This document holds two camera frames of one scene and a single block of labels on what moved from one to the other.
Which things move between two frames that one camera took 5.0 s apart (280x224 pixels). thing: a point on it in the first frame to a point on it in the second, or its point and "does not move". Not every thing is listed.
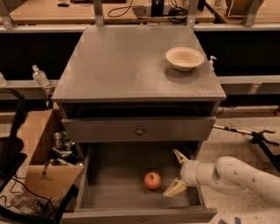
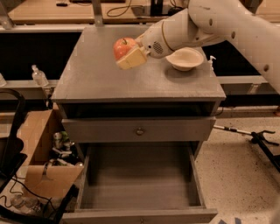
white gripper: (189, 172) to (152, 42)
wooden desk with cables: (52, 12) does not move
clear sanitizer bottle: (39, 76) does not move
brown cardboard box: (48, 150) does not move
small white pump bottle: (211, 61) does not move
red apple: (152, 180) to (122, 46)
